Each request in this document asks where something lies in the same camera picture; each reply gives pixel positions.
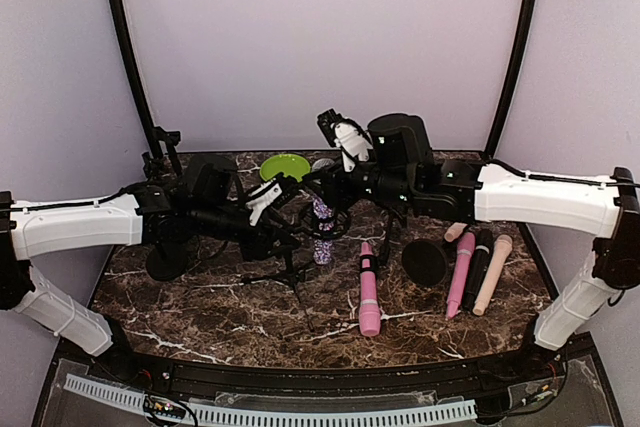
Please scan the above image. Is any pink microphone front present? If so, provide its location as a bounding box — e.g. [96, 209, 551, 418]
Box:
[358, 242, 381, 337]

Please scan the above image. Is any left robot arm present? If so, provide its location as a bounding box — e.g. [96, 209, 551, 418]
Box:
[1, 154, 284, 383]

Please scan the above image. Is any purple glitter microphone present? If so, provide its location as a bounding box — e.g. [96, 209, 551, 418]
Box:
[310, 157, 337, 264]

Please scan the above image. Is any pink microphone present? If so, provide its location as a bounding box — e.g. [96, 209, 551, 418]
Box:
[446, 232, 475, 320]
[358, 242, 381, 337]

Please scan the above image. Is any black frame post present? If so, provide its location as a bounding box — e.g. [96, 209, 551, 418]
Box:
[483, 0, 536, 158]
[108, 0, 162, 158]

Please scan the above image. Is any black tripod mic stand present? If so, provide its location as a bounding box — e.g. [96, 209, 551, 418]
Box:
[239, 206, 351, 333]

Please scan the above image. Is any black microphone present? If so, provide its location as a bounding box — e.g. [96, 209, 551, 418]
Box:
[461, 229, 494, 312]

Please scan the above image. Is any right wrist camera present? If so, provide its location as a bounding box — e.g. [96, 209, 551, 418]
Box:
[317, 109, 373, 172]

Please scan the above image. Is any green plate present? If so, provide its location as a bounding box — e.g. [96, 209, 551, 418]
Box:
[259, 154, 311, 181]

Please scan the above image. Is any right black frame post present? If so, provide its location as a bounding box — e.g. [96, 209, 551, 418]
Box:
[483, 0, 536, 158]

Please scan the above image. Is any black round-base mic stand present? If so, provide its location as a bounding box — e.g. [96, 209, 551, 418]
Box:
[152, 126, 182, 177]

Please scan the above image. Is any white cable duct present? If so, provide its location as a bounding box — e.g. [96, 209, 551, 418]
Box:
[63, 374, 478, 427]

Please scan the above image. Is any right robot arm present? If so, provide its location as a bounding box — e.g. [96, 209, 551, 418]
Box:
[317, 110, 639, 381]

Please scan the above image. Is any left black frame post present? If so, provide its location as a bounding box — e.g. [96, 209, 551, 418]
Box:
[108, 0, 162, 158]

